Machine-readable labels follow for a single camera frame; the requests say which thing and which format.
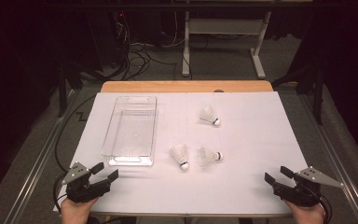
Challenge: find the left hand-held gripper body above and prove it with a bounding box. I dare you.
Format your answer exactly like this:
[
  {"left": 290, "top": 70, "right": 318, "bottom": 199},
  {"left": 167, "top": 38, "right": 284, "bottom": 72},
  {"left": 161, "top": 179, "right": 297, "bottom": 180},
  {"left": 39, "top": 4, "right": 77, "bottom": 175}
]
[{"left": 61, "top": 161, "right": 112, "bottom": 204}]

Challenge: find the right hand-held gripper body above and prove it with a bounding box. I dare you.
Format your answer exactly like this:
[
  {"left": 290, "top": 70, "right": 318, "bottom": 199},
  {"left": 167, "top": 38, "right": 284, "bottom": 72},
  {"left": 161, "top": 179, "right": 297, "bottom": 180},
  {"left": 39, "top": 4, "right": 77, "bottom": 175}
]
[{"left": 273, "top": 166, "right": 344, "bottom": 208}]

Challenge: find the clear plastic tray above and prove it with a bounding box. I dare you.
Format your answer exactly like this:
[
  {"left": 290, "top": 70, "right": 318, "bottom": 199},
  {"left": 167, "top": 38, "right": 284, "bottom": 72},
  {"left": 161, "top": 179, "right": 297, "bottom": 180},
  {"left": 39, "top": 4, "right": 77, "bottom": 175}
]
[{"left": 101, "top": 95, "right": 158, "bottom": 167}]

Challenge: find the white plastic shuttlecock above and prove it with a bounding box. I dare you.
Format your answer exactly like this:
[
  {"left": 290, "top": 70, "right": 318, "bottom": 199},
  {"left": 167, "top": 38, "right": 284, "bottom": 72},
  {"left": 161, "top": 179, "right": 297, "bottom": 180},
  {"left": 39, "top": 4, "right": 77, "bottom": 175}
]
[
  {"left": 199, "top": 105, "right": 222, "bottom": 127},
  {"left": 169, "top": 143, "right": 190, "bottom": 172},
  {"left": 197, "top": 147, "right": 224, "bottom": 167}
]

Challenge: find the person's right hand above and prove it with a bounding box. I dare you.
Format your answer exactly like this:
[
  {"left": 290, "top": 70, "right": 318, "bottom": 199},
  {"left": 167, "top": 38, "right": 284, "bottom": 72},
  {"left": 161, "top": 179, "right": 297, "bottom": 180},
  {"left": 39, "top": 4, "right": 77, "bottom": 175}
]
[{"left": 283, "top": 200, "right": 326, "bottom": 224}]

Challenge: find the person's left hand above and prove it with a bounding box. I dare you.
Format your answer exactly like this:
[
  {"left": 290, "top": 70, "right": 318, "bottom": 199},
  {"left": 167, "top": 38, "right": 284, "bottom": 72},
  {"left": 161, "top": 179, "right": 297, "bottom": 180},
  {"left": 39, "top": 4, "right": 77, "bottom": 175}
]
[{"left": 60, "top": 196, "right": 100, "bottom": 224}]

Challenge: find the white board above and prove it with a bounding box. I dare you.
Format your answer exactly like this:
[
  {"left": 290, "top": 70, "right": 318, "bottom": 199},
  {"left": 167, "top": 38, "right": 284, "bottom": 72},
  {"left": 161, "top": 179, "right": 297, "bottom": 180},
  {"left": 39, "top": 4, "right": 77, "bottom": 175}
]
[{"left": 53, "top": 91, "right": 328, "bottom": 217}]

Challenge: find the black metal stand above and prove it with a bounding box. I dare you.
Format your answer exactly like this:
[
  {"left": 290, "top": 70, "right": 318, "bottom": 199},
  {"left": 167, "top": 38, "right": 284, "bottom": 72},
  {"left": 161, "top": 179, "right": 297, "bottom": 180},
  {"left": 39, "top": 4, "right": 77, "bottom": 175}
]
[
  {"left": 57, "top": 60, "right": 105, "bottom": 119},
  {"left": 271, "top": 63, "right": 324, "bottom": 126}
]

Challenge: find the wooden table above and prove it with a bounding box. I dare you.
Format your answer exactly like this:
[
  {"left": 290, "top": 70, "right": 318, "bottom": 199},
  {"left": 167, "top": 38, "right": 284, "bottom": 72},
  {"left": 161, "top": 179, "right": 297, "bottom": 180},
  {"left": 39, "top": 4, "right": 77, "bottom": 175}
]
[{"left": 55, "top": 79, "right": 326, "bottom": 218}]

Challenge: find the dark curtain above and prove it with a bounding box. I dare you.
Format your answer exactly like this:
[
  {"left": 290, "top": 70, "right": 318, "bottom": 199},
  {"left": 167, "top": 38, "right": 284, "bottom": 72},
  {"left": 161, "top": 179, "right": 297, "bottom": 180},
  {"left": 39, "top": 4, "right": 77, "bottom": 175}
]
[
  {"left": 304, "top": 0, "right": 358, "bottom": 174},
  {"left": 0, "top": 0, "right": 62, "bottom": 206}
]

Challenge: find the black equipment rack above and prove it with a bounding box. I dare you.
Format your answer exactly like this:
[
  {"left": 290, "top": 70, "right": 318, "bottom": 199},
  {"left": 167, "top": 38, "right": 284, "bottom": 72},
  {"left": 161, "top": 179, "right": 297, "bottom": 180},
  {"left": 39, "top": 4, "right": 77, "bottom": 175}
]
[{"left": 85, "top": 6, "right": 132, "bottom": 71}]

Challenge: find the left hand-held gripper cable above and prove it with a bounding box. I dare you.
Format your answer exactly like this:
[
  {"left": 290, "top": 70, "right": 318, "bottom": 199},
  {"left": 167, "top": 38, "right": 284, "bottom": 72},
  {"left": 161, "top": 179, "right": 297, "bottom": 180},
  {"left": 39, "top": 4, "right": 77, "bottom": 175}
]
[{"left": 52, "top": 172, "right": 71, "bottom": 214}]

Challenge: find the hand-held gripper cable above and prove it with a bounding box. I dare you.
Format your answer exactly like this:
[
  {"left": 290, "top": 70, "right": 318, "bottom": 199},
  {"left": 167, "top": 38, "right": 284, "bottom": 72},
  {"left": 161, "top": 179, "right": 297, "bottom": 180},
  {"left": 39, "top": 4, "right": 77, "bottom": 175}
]
[
  {"left": 52, "top": 172, "right": 71, "bottom": 214},
  {"left": 304, "top": 185, "right": 334, "bottom": 224}
]

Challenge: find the right hand-held gripper cable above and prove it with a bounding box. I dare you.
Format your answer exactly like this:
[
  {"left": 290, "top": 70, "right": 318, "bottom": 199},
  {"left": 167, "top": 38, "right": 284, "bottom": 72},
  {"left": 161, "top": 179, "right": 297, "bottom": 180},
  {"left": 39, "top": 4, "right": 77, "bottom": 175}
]
[{"left": 304, "top": 185, "right": 334, "bottom": 224}]

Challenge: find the long black cable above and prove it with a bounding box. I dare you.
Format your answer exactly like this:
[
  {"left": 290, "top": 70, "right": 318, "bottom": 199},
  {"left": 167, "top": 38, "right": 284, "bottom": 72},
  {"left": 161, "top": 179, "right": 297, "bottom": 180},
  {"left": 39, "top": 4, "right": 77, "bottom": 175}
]
[{"left": 54, "top": 93, "right": 98, "bottom": 174}]

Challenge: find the aluminium rail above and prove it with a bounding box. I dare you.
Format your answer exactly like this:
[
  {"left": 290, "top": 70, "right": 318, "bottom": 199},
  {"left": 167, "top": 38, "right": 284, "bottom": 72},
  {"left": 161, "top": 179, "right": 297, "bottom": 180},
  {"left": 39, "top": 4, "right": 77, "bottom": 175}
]
[
  {"left": 297, "top": 92, "right": 358, "bottom": 224},
  {"left": 3, "top": 88, "right": 83, "bottom": 224}
]

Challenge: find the bundle of black floor cables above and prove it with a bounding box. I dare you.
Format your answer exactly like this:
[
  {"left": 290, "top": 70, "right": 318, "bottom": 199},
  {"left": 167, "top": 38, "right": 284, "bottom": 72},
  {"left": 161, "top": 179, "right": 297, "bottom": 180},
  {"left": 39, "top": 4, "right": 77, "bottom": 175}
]
[{"left": 113, "top": 12, "right": 194, "bottom": 82}]

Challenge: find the white cable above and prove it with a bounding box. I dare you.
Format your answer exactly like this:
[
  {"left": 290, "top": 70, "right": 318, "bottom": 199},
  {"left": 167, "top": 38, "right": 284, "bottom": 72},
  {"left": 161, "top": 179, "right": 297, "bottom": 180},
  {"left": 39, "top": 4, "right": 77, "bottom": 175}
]
[{"left": 130, "top": 10, "right": 186, "bottom": 49}]

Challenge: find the white metal desk frame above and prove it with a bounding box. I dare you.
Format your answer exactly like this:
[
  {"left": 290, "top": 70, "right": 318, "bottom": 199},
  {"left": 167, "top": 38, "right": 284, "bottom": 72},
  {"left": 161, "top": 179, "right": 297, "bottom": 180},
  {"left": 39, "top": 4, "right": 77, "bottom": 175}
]
[{"left": 173, "top": 0, "right": 314, "bottom": 80}]

